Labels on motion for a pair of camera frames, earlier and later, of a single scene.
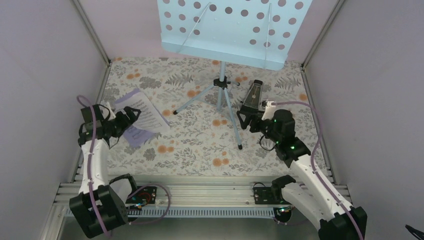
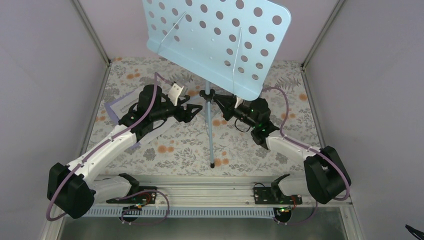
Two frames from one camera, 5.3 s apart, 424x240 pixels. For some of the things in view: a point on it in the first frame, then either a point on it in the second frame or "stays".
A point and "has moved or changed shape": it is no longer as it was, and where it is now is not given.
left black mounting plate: (147, 195) stays
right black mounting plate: (263, 195) stays
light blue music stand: (261, 34) has moved or changed shape
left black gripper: (126, 123) -> (187, 117)
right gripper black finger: (248, 118) -> (226, 103)
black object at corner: (420, 234) stays
